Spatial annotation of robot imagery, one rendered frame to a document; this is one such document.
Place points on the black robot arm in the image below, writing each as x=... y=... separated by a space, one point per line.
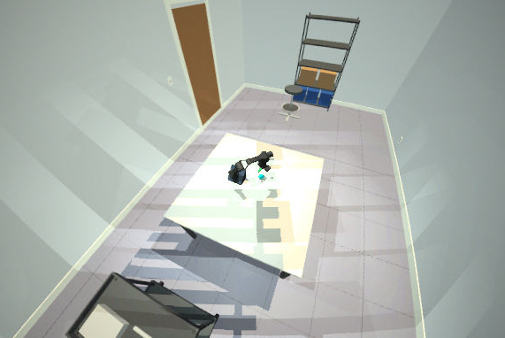
x=239 y=166

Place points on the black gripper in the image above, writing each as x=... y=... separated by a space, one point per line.
x=264 y=166

